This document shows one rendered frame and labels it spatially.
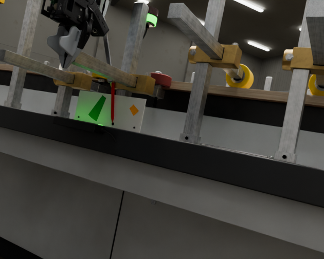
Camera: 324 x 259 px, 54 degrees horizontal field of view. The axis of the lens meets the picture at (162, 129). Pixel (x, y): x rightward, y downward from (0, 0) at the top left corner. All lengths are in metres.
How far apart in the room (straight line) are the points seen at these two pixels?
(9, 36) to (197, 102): 12.58
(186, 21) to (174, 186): 0.45
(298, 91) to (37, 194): 1.15
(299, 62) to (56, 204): 1.08
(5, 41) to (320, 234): 12.87
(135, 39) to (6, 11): 12.54
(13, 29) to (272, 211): 12.87
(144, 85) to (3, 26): 12.51
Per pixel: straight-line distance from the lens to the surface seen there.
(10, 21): 13.41
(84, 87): 1.11
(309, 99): 1.00
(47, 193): 1.49
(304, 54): 0.83
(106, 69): 0.86
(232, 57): 0.86
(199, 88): 0.88
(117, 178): 1.00
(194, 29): 0.70
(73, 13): 0.75
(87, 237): 1.35
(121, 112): 0.98
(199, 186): 0.87
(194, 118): 0.87
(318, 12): 0.58
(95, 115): 1.03
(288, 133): 0.80
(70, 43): 0.75
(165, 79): 1.08
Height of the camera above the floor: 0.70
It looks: 1 degrees up
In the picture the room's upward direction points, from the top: 11 degrees clockwise
